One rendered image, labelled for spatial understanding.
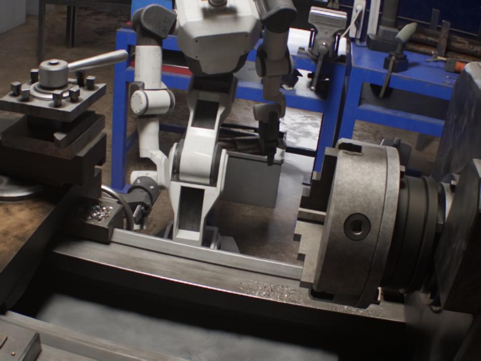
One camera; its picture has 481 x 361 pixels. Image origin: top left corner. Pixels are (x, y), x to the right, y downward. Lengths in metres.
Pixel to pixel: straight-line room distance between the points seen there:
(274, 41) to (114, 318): 1.21
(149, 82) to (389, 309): 1.10
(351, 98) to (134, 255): 1.66
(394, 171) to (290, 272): 0.45
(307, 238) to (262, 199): 2.17
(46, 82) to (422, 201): 0.72
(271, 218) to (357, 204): 2.20
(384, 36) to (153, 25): 1.44
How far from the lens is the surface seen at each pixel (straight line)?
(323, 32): 2.45
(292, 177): 3.38
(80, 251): 1.21
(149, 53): 1.89
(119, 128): 2.91
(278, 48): 2.09
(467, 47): 4.09
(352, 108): 2.66
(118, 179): 3.04
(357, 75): 2.61
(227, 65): 2.01
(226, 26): 1.88
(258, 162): 2.93
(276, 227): 2.89
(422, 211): 0.83
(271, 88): 2.24
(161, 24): 1.89
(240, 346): 1.17
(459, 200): 0.71
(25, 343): 0.95
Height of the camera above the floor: 1.54
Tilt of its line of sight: 28 degrees down
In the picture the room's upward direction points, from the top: 7 degrees clockwise
